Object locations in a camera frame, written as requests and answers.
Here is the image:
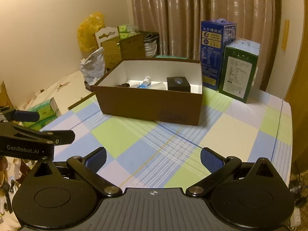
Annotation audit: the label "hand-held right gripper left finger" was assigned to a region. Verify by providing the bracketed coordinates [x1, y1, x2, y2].
[30, 147, 122, 197]

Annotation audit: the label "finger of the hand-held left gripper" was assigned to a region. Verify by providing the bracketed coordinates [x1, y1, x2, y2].
[14, 126, 75, 146]
[7, 109, 40, 123]

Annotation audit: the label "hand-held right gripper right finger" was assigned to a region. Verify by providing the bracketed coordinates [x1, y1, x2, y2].
[185, 147, 280, 197]

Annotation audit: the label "brown cardboard box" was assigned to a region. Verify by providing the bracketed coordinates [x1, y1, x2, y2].
[93, 58, 204, 126]

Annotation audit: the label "black shaver box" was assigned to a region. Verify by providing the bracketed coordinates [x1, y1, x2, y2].
[167, 76, 191, 93]

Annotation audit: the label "clear floss pick box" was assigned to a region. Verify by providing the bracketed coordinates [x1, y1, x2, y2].
[149, 82, 167, 90]

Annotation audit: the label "green tissue pack bundle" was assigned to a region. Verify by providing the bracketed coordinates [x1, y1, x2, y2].
[23, 97, 62, 130]

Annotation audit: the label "brown cardboard sheet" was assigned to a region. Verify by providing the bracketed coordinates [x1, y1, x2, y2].
[0, 80, 13, 111]

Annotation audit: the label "white printed bag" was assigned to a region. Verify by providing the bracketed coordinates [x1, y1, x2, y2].
[80, 48, 106, 85]

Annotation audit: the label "green carton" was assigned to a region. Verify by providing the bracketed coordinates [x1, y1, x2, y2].
[218, 38, 261, 103]

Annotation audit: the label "blue milk carton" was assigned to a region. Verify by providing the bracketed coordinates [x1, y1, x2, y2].
[200, 18, 237, 90]

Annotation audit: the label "yellow plastic bag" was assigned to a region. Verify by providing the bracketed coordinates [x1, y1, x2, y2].
[77, 12, 106, 52]

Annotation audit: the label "yellow wooden door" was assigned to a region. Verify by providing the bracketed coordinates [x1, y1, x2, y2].
[285, 53, 308, 164]

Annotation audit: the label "brown open carton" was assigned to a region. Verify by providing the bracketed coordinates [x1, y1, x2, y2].
[100, 32, 145, 69]

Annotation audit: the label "green tissue packs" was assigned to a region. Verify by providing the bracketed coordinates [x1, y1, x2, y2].
[117, 24, 135, 39]

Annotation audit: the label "brown curtain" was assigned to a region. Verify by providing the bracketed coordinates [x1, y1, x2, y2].
[129, 0, 282, 92]

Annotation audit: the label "white card carton handle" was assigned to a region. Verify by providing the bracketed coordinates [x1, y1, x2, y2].
[95, 26, 121, 51]

